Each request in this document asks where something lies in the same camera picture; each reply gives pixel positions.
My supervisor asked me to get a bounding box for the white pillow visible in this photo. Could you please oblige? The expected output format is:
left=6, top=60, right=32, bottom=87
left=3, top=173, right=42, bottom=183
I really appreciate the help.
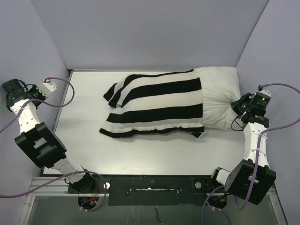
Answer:
left=194, top=67, right=241, bottom=130

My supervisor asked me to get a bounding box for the black white striped pillowcase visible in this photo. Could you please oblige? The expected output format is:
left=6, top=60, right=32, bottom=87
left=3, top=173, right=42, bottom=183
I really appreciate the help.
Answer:
left=99, top=69, right=205, bottom=138

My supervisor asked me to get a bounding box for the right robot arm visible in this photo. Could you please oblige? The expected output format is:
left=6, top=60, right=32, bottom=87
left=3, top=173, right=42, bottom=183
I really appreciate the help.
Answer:
left=209, top=89, right=276, bottom=205

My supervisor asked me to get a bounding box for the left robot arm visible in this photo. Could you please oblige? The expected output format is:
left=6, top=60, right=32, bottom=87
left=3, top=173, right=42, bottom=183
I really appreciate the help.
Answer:
left=2, top=78, right=96, bottom=193

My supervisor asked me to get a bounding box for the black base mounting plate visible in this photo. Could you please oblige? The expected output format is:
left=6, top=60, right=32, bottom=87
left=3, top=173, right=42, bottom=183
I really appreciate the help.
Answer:
left=67, top=174, right=236, bottom=207

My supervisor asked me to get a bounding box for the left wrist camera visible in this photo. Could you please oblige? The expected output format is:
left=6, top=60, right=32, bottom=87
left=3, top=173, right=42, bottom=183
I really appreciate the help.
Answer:
left=37, top=79, right=58, bottom=98

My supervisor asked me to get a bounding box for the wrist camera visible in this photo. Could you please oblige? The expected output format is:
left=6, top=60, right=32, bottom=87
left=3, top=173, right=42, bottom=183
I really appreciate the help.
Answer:
left=258, top=85, right=271, bottom=97
left=37, top=79, right=58, bottom=98

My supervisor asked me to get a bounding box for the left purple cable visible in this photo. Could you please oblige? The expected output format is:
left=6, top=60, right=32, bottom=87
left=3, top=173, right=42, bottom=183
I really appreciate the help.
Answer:
left=0, top=76, right=111, bottom=213

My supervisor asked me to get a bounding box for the purple cable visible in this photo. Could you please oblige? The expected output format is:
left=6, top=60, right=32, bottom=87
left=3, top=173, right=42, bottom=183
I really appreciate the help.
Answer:
left=0, top=76, right=111, bottom=213
left=202, top=82, right=300, bottom=225

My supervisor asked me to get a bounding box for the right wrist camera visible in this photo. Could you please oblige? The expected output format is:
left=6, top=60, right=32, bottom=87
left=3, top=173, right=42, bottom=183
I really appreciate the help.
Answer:
left=258, top=85, right=271, bottom=97

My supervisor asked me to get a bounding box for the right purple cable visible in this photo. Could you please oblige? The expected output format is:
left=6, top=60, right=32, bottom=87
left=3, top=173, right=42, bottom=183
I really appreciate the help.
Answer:
left=202, top=82, right=300, bottom=225

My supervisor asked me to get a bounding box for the aluminium frame rail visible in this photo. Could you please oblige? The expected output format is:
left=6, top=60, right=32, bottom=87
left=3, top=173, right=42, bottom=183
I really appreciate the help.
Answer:
left=29, top=177, right=68, bottom=196

